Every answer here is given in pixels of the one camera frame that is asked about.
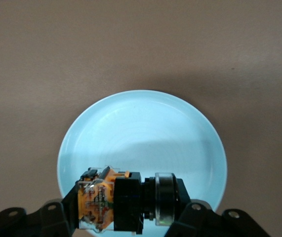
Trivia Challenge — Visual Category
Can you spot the orange black push-button switch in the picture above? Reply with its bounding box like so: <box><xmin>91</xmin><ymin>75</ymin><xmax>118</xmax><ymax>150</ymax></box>
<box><xmin>76</xmin><ymin>165</ymin><xmax>179</xmax><ymax>235</ymax></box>

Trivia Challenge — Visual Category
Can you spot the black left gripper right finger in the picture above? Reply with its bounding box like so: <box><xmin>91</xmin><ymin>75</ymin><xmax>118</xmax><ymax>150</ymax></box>
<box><xmin>165</xmin><ymin>177</ymin><xmax>272</xmax><ymax>237</ymax></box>

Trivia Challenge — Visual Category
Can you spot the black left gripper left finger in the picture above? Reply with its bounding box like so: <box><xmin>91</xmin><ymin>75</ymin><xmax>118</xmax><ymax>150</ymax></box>
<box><xmin>0</xmin><ymin>183</ymin><xmax>80</xmax><ymax>237</ymax></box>

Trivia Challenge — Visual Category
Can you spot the light blue plate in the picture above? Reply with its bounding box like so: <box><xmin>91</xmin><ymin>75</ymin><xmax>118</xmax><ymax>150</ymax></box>
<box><xmin>57</xmin><ymin>89</ymin><xmax>228</xmax><ymax>237</ymax></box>

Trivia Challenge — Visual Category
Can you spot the brown table mat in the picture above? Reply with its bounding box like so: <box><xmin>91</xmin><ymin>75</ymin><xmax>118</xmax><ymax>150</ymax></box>
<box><xmin>0</xmin><ymin>0</ymin><xmax>282</xmax><ymax>237</ymax></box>

